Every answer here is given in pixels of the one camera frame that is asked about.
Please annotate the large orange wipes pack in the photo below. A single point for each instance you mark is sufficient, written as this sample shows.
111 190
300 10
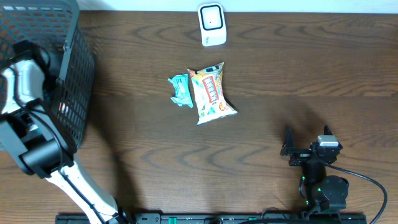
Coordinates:
208 93

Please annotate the teal snack wrapper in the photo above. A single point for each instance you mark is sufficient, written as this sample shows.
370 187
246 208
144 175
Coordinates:
182 93

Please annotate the white barcode scanner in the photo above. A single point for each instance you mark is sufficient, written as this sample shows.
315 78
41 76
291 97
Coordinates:
212 24

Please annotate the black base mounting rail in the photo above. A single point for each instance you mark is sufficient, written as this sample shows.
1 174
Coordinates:
272 218

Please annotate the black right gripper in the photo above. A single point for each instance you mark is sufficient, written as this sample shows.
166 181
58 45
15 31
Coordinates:
301 155

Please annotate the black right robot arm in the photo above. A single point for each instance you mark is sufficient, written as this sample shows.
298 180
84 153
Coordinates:
324 194

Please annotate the grey plastic mesh basket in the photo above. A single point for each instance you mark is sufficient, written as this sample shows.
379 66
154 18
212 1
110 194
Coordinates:
53 25

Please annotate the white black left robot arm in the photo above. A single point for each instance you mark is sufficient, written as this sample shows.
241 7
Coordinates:
34 137

